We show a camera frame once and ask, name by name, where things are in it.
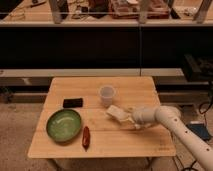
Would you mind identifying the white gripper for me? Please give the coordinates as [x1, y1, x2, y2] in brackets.
[124, 107, 156, 130]

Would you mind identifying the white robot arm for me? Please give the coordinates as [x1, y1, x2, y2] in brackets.
[126, 106, 213, 171]

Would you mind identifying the translucent white cup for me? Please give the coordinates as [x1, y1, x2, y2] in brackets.
[99, 85, 116, 107]

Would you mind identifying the green ceramic bowl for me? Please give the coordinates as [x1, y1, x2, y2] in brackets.
[46, 109, 82, 143]

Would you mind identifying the wooden folding table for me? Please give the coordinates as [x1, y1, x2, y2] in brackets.
[28, 77, 176, 159]

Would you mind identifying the red chili pepper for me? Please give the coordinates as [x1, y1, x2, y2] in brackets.
[82, 126, 90, 150]

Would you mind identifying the black rectangular block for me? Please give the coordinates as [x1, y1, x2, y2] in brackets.
[63, 98, 83, 108]

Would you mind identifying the blue black box on floor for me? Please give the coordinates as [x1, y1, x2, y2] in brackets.
[187, 123, 211, 141]

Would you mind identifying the black equipment case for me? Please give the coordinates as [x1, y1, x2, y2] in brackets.
[182, 54, 213, 82]

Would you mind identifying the long background workbench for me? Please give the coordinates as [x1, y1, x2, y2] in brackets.
[0, 0, 213, 27]

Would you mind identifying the black floor cable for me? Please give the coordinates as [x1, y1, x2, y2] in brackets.
[173, 99, 213, 171]

